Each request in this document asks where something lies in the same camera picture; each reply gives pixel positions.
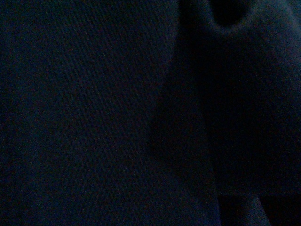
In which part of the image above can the dark navy garment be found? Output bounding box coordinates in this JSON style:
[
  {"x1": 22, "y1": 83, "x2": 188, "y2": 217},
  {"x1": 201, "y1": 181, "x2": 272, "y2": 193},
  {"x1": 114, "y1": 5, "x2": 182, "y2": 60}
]
[{"x1": 0, "y1": 0, "x2": 301, "y2": 226}]

